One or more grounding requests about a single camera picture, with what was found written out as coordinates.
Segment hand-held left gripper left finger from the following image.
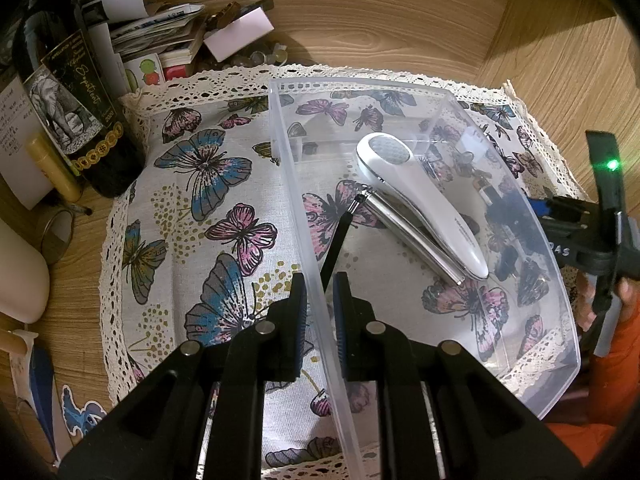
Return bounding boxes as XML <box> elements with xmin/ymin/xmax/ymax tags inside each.
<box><xmin>57</xmin><ymin>272</ymin><xmax>308</xmax><ymax>480</ymax></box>

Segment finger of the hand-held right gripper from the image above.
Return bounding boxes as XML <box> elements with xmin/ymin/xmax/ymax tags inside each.
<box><xmin>520</xmin><ymin>195</ymin><xmax>571</xmax><ymax>228</ymax></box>

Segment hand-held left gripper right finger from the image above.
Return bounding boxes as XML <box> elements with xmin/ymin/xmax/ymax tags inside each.
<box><xmin>333</xmin><ymin>271</ymin><xmax>584</xmax><ymax>480</ymax></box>

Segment black strap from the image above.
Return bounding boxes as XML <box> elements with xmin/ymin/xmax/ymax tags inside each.
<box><xmin>320</xmin><ymin>195</ymin><xmax>363</xmax><ymax>293</ymax></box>

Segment white handheld device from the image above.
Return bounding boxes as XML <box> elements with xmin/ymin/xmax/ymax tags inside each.
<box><xmin>355</xmin><ymin>132</ymin><xmax>490</xmax><ymax>281</ymax></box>

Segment silver metal tool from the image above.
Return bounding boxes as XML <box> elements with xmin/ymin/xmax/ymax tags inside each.
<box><xmin>352</xmin><ymin>182</ymin><xmax>468</xmax><ymax>288</ymax></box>

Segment clear plastic box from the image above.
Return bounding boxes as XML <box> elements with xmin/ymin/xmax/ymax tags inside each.
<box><xmin>267</xmin><ymin>77</ymin><xmax>582</xmax><ymax>480</ymax></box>

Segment person's right hand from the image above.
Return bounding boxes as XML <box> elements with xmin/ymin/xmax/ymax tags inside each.
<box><xmin>575</xmin><ymin>274</ymin><xmax>640</xmax><ymax>336</ymax></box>

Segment butterfly print lace cloth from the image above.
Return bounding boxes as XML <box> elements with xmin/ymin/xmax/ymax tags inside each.
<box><xmin>100</xmin><ymin>62</ymin><xmax>588</xmax><ymax>480</ymax></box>

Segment person's orange trousers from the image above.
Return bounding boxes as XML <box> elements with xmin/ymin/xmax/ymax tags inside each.
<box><xmin>545</xmin><ymin>317</ymin><xmax>640</xmax><ymax>480</ymax></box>

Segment blue cartoon sticker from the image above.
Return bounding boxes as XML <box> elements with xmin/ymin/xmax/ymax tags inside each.
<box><xmin>60</xmin><ymin>384</ymin><xmax>109</xmax><ymax>442</ymax></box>

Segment round metal mirror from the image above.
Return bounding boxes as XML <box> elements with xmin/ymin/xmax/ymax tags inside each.
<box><xmin>36</xmin><ymin>206</ymin><xmax>77</xmax><ymax>267</ymax></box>

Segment pile of small coins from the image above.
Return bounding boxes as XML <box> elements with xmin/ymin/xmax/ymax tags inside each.
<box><xmin>200</xmin><ymin>40</ymin><xmax>292</xmax><ymax>70</ymax></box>

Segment pale pink cylinder bottle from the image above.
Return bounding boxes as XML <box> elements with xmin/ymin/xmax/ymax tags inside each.
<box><xmin>0</xmin><ymin>220</ymin><xmax>51</xmax><ymax>324</ymax></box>

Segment yellow lip balm tube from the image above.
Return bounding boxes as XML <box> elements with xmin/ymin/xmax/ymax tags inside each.
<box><xmin>26</xmin><ymin>137</ymin><xmax>83</xmax><ymax>202</ymax></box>

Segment fruit print box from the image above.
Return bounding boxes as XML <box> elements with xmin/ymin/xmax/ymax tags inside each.
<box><xmin>121</xmin><ymin>54</ymin><xmax>167</xmax><ymax>97</ymax></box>

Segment white paper pad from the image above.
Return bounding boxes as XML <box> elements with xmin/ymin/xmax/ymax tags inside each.
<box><xmin>202</xmin><ymin>7</ymin><xmax>275</xmax><ymax>62</ymax></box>

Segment stack of cards and booklets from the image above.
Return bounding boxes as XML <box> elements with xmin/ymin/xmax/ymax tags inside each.
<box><xmin>107</xmin><ymin>2</ymin><xmax>207</xmax><ymax>68</ymax></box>

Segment dark wine bottle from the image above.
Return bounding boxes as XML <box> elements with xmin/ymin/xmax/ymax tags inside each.
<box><xmin>12</xmin><ymin>0</ymin><xmax>148</xmax><ymax>198</ymax></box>

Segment white handwritten note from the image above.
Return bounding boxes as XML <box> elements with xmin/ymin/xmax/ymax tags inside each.
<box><xmin>0</xmin><ymin>77</ymin><xmax>57</xmax><ymax>211</ymax></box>

